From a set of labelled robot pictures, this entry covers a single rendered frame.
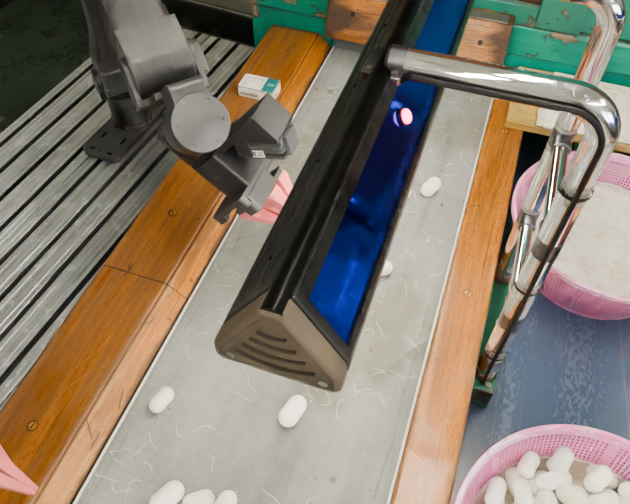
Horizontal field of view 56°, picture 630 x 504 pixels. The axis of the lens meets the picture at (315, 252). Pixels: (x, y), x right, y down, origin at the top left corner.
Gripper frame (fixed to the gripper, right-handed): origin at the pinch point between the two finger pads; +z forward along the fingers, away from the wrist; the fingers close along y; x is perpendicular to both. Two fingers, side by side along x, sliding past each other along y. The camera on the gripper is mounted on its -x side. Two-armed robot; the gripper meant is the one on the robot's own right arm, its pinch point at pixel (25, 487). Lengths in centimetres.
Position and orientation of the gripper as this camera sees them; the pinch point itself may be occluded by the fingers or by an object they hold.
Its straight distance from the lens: 58.2
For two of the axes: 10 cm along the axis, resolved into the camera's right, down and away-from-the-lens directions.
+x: -6.1, 3.0, 7.3
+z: 7.2, 5.9, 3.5
